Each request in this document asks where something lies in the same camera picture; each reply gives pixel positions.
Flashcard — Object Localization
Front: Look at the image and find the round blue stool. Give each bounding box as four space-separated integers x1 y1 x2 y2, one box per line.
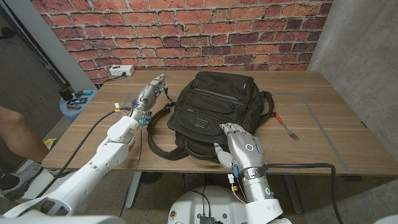
58 90 99 123

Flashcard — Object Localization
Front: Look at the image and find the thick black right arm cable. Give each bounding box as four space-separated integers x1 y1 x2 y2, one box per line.
256 162 345 224

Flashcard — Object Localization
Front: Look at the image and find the black round fan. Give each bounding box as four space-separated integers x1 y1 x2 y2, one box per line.
141 172 164 185

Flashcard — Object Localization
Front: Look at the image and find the white table leg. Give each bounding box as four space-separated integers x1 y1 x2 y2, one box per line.
282 174 304 215
125 171 143 209

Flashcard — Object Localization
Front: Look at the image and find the black backpack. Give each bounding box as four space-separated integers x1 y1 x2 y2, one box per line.
147 70 275 162

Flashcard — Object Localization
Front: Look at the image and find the black power strip cord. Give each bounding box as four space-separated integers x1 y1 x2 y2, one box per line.
104 73 127 82

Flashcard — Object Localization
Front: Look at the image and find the grey and black sneaker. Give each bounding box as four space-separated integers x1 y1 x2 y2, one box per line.
0 164 43 202

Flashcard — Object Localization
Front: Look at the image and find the small black box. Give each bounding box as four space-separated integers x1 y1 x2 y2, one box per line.
58 88 74 101

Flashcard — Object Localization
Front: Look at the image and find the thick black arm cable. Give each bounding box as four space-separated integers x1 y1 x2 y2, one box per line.
36 107 133 198
256 162 345 224

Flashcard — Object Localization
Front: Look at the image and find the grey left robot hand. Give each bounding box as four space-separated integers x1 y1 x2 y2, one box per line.
129 73 169 123

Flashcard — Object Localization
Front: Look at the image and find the black phone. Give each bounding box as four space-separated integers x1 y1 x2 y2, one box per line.
67 97 89 106

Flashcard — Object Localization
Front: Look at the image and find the red brick print backdrop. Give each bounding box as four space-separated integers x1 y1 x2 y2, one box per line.
30 0 333 84

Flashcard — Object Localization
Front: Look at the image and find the orange handled metal fork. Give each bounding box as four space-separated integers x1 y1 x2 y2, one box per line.
272 109 301 141

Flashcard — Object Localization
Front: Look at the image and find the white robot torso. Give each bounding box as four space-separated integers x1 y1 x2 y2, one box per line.
167 185 258 224

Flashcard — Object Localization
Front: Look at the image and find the white power strip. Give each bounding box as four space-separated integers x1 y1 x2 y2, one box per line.
109 64 136 77

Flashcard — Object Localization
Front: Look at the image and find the yellow object on floor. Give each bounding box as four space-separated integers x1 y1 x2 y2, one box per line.
39 138 57 153

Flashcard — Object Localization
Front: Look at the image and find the person's bare leg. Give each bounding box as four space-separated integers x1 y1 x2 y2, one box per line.
0 106 50 164

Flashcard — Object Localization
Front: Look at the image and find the thin black left wrist cable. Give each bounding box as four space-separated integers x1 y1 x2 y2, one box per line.
119 126 144 218

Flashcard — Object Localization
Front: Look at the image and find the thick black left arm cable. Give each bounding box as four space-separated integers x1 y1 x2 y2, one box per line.
36 107 133 198

